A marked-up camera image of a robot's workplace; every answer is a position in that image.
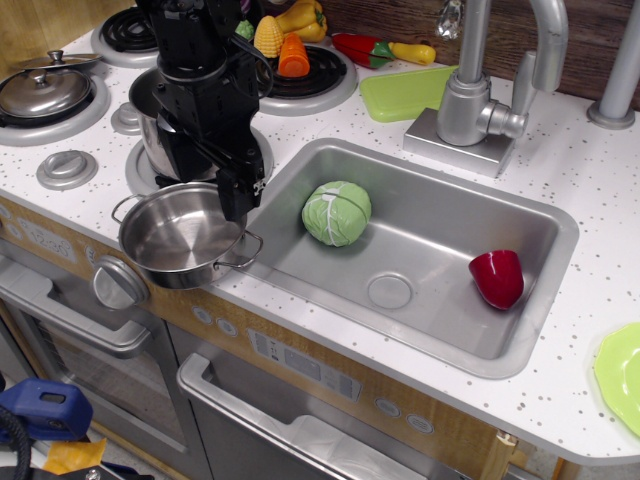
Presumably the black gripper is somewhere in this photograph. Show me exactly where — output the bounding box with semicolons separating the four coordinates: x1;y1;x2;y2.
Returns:
156;50;264;221

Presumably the small steel pan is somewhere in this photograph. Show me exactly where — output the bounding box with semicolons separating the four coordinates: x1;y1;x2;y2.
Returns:
111;182;263;290

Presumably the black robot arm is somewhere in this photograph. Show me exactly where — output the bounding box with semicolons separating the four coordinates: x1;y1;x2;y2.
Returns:
138;1;266;221

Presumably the grey sink basin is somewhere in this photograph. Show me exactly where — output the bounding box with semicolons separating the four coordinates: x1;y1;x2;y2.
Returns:
248;139;579;379

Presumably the small grey stove knob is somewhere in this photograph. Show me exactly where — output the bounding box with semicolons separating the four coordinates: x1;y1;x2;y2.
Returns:
111;102;141;136

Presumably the tall steel pot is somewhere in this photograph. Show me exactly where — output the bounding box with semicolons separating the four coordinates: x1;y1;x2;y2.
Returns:
129;68;218;182

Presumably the green toy cabbage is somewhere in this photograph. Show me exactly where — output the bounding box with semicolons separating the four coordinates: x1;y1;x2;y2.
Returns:
301;181;372;247

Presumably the orange toy carrot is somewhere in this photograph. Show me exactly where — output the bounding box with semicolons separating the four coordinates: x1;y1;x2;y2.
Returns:
278;33;311;78

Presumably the grey stove knob top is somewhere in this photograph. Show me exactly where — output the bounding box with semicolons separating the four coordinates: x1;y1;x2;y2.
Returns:
36;150;98;191

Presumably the grey oven knob front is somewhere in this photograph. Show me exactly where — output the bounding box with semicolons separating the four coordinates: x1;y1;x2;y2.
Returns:
91;255;149;310

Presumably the green toy vegetable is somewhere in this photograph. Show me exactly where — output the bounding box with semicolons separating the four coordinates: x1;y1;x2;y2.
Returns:
235;20;255;41

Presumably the back right stove burner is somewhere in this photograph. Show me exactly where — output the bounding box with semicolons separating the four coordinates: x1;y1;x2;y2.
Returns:
256;45;358;117

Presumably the stove burner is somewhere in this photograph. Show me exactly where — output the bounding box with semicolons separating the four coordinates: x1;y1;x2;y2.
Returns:
90;7;158;69
256;45;358;117

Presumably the yellow toy corn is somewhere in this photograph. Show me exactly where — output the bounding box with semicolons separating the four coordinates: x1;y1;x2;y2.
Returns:
254;16;284;59

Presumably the back left stove burner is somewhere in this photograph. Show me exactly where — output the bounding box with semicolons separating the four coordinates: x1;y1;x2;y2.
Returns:
90;7;158;69

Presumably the yellow toy bell pepper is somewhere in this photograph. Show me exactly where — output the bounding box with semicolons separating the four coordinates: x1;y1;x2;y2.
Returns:
276;0;328;43

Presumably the steel lid behind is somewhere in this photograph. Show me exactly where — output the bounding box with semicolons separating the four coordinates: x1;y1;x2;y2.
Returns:
16;50;103;70

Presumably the green cutting board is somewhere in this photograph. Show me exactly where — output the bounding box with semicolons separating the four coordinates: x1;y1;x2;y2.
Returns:
360;66;457;123

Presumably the red toy chili pepper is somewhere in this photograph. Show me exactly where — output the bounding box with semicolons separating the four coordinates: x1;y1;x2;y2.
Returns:
332;33;396;69

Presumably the yellow toy squash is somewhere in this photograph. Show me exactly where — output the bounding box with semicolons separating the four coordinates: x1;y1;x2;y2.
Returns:
389;42;436;66

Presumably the silver toy faucet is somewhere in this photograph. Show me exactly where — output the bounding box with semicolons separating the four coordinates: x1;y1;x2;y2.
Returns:
402;0;570;179

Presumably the clear crystal faucet knob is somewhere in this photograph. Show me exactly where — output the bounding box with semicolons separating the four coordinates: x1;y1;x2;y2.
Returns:
435;0;464;41

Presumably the blue clamp tool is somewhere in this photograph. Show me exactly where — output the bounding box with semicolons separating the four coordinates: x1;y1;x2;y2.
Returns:
1;378;94;441

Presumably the red toy pepper half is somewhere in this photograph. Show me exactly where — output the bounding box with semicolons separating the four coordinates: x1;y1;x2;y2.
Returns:
468;250;524;310

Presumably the green plate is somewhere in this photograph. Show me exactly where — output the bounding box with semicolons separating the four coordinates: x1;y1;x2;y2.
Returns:
593;322;639;436

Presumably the oven door with handle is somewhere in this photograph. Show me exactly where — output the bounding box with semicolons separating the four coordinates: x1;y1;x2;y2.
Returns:
1;241;212;479

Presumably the dishwasher door with handle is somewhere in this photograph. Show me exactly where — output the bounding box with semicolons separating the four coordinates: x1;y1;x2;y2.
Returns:
169;326;463;479

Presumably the grey post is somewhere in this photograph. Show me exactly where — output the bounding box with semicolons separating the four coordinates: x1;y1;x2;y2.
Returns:
587;1;639;130

